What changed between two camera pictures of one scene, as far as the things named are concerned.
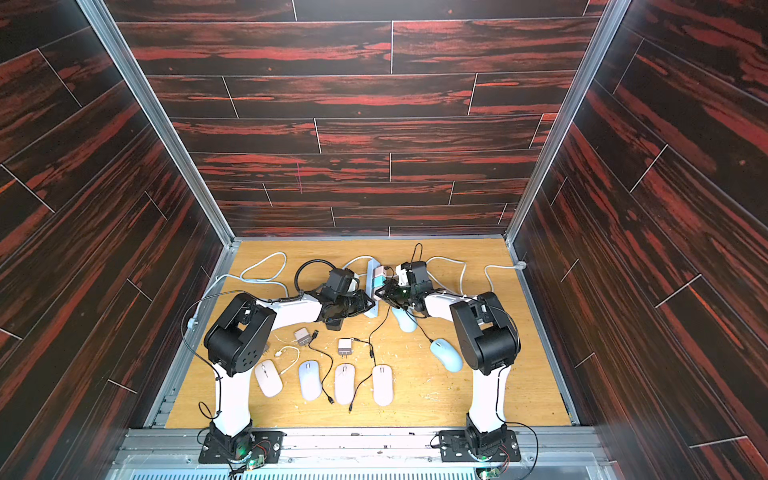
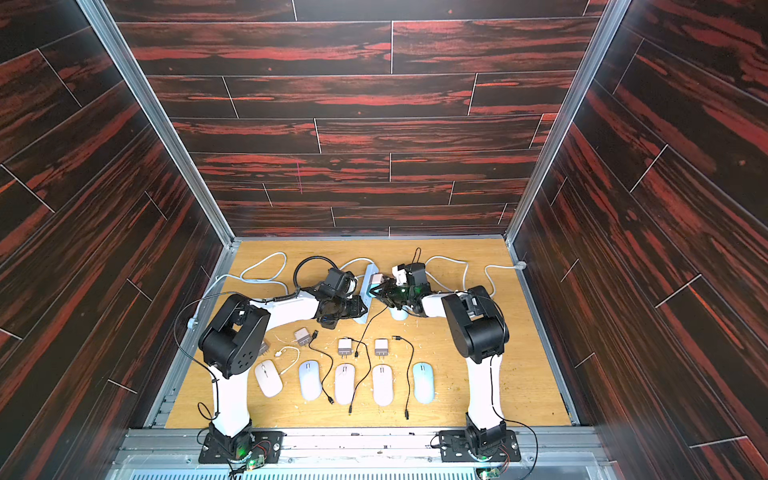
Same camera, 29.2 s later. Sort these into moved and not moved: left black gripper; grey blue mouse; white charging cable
Moved: grey blue mouse
Not moved: white charging cable; left black gripper
